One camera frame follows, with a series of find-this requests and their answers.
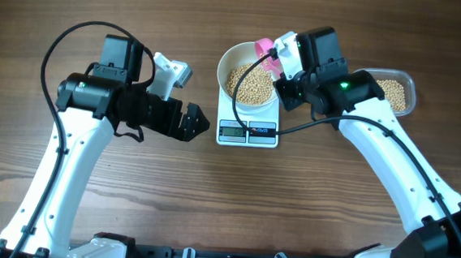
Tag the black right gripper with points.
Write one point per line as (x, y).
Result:
(282, 87)

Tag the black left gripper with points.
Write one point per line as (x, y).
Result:
(169, 127)

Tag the pink plastic scoop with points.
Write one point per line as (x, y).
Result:
(271, 65)

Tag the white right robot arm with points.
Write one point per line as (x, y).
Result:
(309, 68)

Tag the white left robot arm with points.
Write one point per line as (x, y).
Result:
(89, 108)

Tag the cream white bowl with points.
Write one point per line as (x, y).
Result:
(256, 90)

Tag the white digital kitchen scale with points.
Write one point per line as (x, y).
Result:
(263, 120)

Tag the clear plastic bean container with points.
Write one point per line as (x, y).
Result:
(399, 89)

